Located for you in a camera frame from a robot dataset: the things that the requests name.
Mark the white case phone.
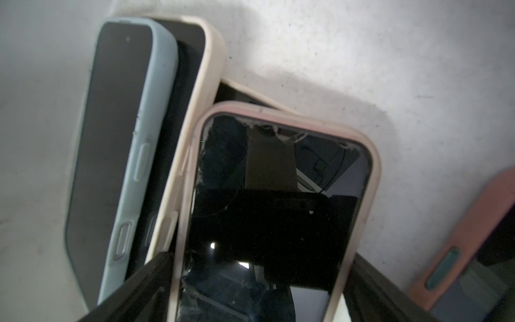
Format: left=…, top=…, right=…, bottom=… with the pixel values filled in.
left=126, top=13, right=227, bottom=278

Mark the blue case phone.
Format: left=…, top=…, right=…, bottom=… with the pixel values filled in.
left=64, top=17, right=178, bottom=310

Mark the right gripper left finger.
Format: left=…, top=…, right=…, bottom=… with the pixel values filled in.
left=80, top=252, right=174, bottom=321

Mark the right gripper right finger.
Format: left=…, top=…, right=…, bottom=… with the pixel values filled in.
left=343, top=254, right=435, bottom=322

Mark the dark phone bottom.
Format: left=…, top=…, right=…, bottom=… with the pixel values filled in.
left=167, top=101, right=381, bottom=321

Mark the white plastic storage box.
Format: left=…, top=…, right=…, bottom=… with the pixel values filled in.
left=1, top=1, right=514, bottom=321

